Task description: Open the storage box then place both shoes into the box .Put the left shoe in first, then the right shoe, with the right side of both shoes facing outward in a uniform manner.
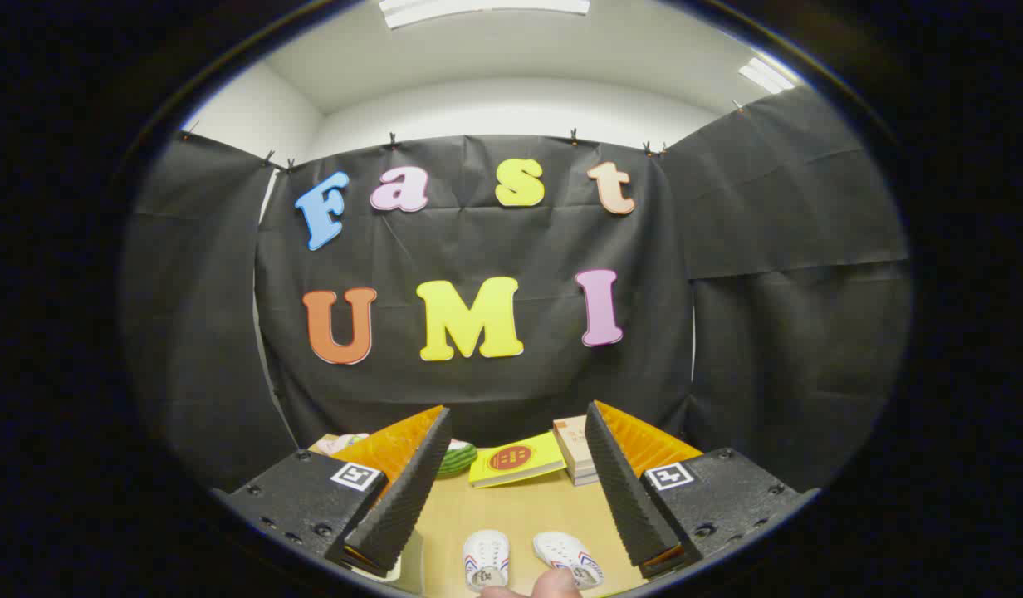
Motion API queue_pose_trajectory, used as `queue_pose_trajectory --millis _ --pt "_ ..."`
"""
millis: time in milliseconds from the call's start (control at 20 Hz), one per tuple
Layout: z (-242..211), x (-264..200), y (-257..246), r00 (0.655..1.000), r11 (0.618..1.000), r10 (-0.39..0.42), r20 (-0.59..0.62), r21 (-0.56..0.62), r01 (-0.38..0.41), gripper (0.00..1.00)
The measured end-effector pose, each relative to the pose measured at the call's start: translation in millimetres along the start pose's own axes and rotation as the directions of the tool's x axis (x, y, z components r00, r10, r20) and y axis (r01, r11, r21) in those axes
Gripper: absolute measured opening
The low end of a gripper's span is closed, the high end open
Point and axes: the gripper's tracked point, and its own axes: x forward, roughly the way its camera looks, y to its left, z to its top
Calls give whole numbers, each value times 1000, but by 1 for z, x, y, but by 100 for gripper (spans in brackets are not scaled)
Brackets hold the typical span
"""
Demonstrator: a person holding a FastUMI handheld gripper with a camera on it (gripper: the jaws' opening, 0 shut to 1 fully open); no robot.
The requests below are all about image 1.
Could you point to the yellow book with red circle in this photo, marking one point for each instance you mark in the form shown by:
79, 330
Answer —
516, 461

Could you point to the pink and green plush toy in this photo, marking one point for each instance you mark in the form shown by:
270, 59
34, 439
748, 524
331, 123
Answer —
341, 442

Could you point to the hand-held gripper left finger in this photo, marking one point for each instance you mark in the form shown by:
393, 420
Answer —
412, 490

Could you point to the white canvas shoe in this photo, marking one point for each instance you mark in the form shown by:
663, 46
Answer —
565, 555
487, 558

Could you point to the long ceiling light panel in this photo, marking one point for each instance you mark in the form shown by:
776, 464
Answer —
478, 8

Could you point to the watermelon slice plush toy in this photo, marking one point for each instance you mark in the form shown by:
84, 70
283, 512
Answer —
457, 458

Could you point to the cream fabric storage box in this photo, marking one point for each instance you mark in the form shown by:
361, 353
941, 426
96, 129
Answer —
412, 565

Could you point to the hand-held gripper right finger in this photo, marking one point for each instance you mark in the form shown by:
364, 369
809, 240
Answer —
619, 490

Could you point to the beige paperback book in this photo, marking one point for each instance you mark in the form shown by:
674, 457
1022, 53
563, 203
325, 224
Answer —
571, 444

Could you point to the small ceiling light panel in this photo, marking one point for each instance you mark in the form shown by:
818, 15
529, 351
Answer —
766, 75

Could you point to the white paperback book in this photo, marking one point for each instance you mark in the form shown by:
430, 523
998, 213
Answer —
586, 476

